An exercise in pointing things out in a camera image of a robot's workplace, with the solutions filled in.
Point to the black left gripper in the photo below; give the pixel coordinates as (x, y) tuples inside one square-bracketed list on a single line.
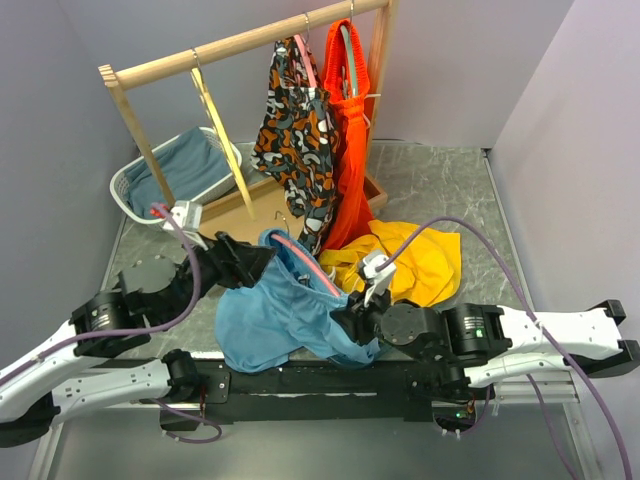
[(238, 262)]

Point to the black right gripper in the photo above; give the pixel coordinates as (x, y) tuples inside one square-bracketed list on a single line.
[(354, 315)]

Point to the pink hanger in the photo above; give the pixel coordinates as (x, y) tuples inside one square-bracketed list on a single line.
[(305, 70), (311, 265)]

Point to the light blue shorts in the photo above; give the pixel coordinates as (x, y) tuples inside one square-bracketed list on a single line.
[(288, 309)]

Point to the yellow hanger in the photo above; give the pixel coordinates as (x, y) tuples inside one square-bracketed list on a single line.
[(217, 124)]

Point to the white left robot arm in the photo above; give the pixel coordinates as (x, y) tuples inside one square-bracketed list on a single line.
[(52, 383)]

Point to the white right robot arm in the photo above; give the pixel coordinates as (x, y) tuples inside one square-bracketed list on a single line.
[(461, 350)]

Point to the yellow shorts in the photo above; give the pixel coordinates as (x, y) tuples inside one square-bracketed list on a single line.
[(428, 271)]

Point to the patterned shorts on hanger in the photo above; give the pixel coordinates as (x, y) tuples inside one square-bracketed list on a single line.
[(297, 146)]

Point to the pink hanger under patterned shorts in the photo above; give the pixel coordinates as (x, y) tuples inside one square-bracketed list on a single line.
[(305, 70)]

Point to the orange shorts on hanger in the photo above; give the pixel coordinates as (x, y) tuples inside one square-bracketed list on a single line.
[(353, 213)]

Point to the green hanger under orange shorts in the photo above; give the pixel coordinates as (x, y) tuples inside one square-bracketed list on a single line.
[(350, 84)]

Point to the wooden clothes rack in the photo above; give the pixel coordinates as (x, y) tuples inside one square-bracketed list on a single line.
[(129, 33)]

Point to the white plastic basket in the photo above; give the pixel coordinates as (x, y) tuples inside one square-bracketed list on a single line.
[(175, 170)]

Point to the grey-blue cloth in basket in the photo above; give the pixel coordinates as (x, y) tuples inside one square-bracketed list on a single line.
[(175, 170)]

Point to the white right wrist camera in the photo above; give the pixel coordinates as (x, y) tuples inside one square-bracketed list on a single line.
[(377, 271)]

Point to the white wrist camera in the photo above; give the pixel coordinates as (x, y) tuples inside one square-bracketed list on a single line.
[(187, 215), (377, 271)]

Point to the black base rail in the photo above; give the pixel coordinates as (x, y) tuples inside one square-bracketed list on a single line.
[(316, 390)]

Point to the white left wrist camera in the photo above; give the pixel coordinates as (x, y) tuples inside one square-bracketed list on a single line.
[(187, 215)]

